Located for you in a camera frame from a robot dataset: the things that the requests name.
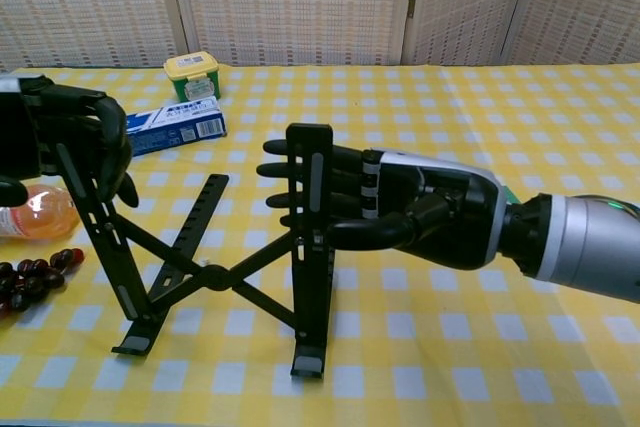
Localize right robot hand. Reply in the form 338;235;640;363
255;139;509;272

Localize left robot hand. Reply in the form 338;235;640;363
0;74;140;208

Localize black folding laptop stand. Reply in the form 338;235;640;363
54;122;335;379

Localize yellow checkered tablecloth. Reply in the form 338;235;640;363
0;64;640;427

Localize orange drink bottle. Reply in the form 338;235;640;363
0;184;81;243

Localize dark red grape bunch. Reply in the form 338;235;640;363
0;247;85;321

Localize blue toothpaste box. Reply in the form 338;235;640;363
124;95;229;157

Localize yellow green lidded container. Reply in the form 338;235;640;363
163;52;222;102

